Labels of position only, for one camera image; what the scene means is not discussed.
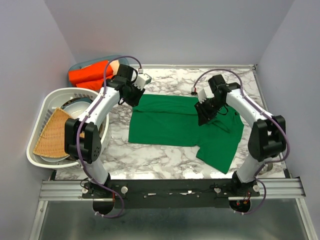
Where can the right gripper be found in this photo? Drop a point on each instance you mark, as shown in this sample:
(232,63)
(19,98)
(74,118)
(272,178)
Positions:
(204,116)

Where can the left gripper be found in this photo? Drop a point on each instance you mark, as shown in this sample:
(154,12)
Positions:
(134,102)

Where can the green t-shirt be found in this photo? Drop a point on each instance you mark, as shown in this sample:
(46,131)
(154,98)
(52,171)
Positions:
(172,120)

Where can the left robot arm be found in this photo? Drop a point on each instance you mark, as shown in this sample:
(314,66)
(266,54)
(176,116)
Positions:
(81,135)

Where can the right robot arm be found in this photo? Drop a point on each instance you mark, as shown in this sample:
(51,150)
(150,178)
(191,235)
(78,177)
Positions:
(268,132)

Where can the rolled beige t-shirt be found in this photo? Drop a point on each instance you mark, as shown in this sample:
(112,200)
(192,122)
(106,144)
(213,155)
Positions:
(115,66)

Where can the blue plastic bin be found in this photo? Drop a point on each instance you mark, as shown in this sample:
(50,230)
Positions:
(93,61)

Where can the lower rolled orange t-shirt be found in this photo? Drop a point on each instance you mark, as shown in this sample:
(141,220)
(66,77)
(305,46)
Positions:
(94,85)

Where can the rolled orange t-shirt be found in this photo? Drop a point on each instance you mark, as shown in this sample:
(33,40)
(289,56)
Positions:
(94,85)
(90,73)

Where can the upper rolled orange t-shirt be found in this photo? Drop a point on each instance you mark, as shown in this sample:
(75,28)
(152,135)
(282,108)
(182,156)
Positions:
(90,73)

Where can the dark teal plate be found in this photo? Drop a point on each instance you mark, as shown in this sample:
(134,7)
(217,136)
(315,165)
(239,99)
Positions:
(75,100)

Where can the beige plate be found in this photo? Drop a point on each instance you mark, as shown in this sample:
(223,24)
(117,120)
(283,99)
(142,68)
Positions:
(101,129)

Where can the white bowl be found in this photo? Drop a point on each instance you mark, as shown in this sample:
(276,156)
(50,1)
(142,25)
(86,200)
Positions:
(75,109)

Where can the white plastic basket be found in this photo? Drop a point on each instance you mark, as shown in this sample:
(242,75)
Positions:
(53,100)

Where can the small metal cup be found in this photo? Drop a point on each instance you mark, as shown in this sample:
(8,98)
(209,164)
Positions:
(267,168)

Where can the wicker fan-shaped tray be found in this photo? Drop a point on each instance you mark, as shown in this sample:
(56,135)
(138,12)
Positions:
(51,141)

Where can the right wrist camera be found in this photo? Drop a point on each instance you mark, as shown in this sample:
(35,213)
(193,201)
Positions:
(204,94)

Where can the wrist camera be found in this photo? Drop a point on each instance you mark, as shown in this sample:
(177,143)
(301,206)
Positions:
(142,80)
(204,94)

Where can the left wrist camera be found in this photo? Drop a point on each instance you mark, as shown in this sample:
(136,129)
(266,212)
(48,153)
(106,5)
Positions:
(142,80)

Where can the black mounting base plate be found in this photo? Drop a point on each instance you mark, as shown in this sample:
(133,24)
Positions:
(171,193)

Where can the aluminium rail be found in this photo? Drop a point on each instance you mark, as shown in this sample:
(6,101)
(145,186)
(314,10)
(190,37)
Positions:
(70,190)

